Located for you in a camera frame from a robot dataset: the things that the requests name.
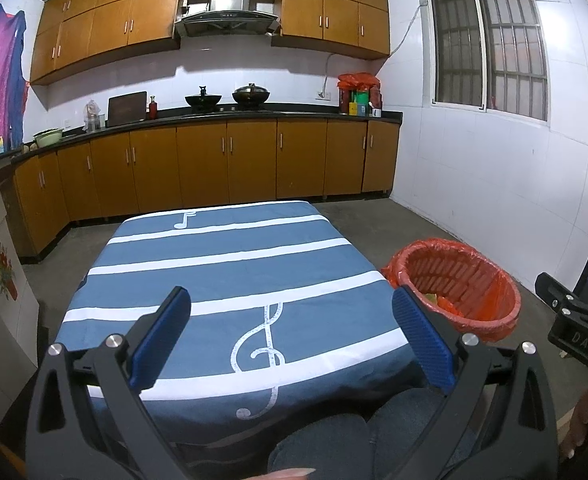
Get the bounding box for person's left leg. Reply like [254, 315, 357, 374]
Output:
[268, 415, 375, 480]

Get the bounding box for black lidded pot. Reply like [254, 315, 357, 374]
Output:
[232, 83, 271, 107]

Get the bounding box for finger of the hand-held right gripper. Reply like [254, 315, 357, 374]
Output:
[535, 271, 582, 317]

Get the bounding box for black kitchen countertop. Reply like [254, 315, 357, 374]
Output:
[0, 109, 404, 171]

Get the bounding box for wooden wall cabinets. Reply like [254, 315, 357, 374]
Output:
[30, 0, 391, 86]

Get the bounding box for barred window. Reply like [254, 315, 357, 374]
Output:
[426, 0, 550, 122]

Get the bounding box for black wok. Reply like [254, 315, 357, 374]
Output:
[184, 86, 223, 111]

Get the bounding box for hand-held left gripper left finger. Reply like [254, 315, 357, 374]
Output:
[26, 286, 192, 480]

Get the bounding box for green basin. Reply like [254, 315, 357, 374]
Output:
[33, 129, 65, 148]

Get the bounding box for person's left hand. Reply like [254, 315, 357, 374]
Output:
[266, 466, 317, 480]

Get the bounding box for clear glass jar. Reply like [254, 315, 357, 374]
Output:
[83, 100, 104, 133]

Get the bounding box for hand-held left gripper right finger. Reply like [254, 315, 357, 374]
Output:
[391, 285, 560, 480]

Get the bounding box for steel range hood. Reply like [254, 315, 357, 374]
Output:
[174, 0, 282, 38]

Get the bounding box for red shopping bag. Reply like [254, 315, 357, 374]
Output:
[337, 72, 381, 92]

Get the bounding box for orange plastic basket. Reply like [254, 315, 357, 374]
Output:
[381, 240, 522, 343]

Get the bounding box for wooden base cabinets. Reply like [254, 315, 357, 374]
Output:
[13, 119, 401, 263]

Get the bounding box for white cable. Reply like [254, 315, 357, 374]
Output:
[321, 2, 431, 96]

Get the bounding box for blue striped tablecloth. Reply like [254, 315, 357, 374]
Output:
[54, 201, 425, 443]

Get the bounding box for dark wooden cutting board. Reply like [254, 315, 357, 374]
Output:
[106, 91, 148, 127]

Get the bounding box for person's right hand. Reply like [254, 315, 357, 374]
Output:
[556, 375, 588, 461]

